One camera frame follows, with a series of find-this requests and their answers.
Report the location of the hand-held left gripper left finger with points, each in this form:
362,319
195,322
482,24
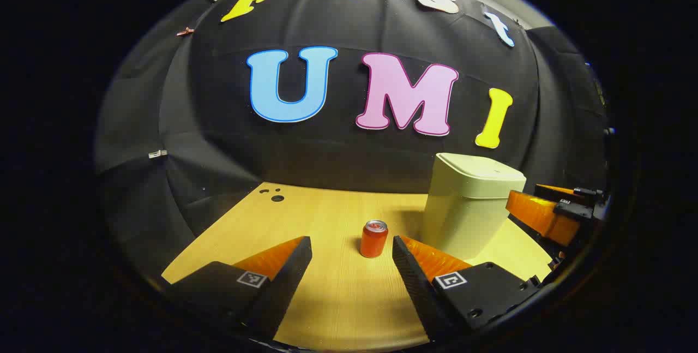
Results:
286,287

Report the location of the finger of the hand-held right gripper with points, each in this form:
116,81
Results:
540,214
553,192

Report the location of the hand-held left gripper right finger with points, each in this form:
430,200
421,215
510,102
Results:
417,287

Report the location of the orange pop can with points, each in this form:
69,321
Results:
374,241

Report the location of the green desktop garbage bin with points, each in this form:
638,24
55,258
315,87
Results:
469,205

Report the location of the wooden desktop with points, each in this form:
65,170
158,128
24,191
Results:
338,298

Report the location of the black backdrop cloth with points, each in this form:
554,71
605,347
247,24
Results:
354,162

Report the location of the silver cloth clip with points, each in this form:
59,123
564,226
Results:
157,154

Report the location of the copper cloth clip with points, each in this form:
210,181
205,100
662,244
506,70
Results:
185,31

